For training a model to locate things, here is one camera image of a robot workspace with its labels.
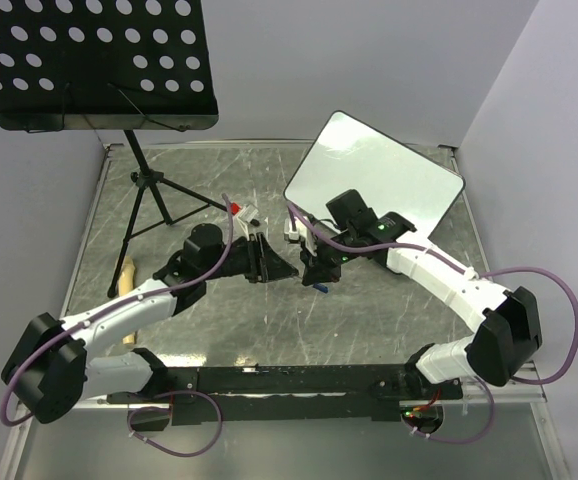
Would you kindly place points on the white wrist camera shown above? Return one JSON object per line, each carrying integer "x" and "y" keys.
{"x": 246, "y": 220}
{"x": 295, "y": 232}

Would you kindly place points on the white whiteboard black frame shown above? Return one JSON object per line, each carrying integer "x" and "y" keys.
{"x": 388, "y": 175}

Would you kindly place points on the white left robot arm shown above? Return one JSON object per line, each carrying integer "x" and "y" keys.
{"x": 57, "y": 362}

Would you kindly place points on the blue marker cap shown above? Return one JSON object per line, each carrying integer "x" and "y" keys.
{"x": 321, "y": 288}

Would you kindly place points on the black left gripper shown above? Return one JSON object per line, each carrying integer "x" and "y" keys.
{"x": 264, "y": 263}

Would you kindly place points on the beige wooden handle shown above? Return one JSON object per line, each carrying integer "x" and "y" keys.
{"x": 125, "y": 285}

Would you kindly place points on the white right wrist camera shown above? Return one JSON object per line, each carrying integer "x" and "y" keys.
{"x": 295, "y": 232}

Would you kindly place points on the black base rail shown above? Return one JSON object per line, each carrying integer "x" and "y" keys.
{"x": 258, "y": 393}

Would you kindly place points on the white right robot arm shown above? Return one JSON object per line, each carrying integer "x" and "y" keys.
{"x": 504, "y": 324}

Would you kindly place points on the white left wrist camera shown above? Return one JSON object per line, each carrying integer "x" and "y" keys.
{"x": 246, "y": 220}

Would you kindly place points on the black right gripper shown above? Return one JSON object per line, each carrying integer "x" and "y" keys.
{"x": 316, "y": 268}

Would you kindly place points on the black perforated music stand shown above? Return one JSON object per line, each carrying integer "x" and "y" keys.
{"x": 106, "y": 65}

